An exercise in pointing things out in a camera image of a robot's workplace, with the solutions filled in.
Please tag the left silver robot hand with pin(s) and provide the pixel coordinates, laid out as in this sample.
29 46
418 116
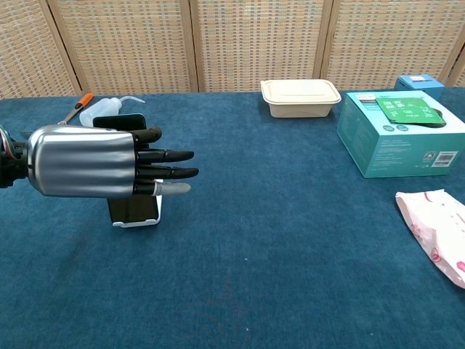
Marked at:
83 160

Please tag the black smartphone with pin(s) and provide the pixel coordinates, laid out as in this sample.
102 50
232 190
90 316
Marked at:
134 209

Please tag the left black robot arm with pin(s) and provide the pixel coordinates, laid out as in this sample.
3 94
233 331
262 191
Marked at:
11 163

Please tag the white phone stand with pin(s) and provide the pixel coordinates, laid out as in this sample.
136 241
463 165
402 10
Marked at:
145 220

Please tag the translucent squeeze wash bottle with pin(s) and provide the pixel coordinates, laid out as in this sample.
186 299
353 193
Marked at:
103 107

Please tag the woven folding screen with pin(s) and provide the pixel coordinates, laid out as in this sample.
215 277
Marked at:
232 43

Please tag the beige lidded food container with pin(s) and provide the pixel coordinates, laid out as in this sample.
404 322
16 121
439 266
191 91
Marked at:
299 100

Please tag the teal cardboard product box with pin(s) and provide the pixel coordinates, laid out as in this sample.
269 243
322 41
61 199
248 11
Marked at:
399 145

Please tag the green printed packet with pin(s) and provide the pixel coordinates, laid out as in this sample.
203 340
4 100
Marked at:
410 111

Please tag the small blue box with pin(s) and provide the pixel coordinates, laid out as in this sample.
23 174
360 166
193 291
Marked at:
419 84

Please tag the pink patterned tissue pack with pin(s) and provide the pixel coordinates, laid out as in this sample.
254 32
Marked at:
436 229

